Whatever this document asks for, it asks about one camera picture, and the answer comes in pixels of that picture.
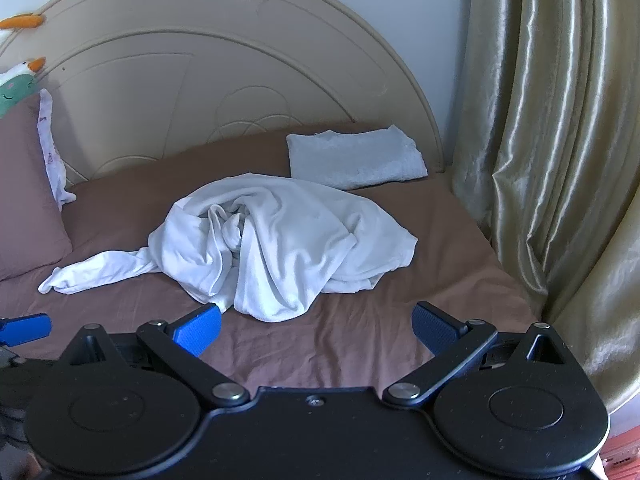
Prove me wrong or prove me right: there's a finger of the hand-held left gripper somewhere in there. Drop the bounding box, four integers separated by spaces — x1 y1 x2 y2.
0 313 52 347

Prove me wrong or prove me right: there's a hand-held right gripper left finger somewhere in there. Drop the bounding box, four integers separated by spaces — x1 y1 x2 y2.
57 302 251 408

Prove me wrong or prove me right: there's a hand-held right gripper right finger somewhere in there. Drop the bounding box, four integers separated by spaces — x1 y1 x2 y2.
382 301 576 408

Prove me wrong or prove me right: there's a large white towel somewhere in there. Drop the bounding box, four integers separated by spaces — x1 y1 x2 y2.
38 172 419 323

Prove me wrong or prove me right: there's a brown bed sheet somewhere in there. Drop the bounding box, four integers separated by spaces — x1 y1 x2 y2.
0 122 547 403

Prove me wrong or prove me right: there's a plain brown pillow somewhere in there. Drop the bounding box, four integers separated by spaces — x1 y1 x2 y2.
0 94 74 282

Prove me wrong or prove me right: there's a white printed cloth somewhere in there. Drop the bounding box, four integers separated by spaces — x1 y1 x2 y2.
37 88 77 212

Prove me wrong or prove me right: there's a folded white towel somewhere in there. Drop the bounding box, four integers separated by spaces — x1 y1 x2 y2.
286 127 429 191

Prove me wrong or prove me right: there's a beige satin curtain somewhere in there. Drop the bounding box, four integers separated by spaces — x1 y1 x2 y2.
450 0 640 411

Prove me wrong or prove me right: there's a green plush toy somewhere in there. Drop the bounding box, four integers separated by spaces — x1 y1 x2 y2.
0 56 47 120

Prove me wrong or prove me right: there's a beige round headboard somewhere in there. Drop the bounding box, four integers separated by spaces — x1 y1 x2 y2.
0 0 445 188

